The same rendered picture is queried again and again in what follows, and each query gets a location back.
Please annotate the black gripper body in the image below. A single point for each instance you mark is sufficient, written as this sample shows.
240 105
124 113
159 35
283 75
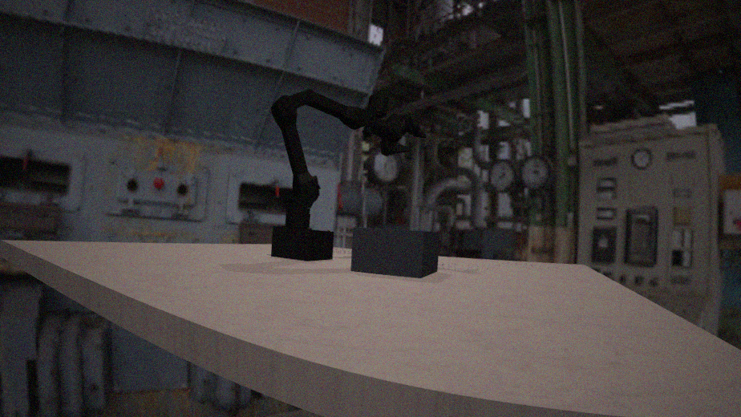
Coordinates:
394 133

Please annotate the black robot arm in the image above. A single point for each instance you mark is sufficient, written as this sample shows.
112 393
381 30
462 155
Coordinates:
305 186

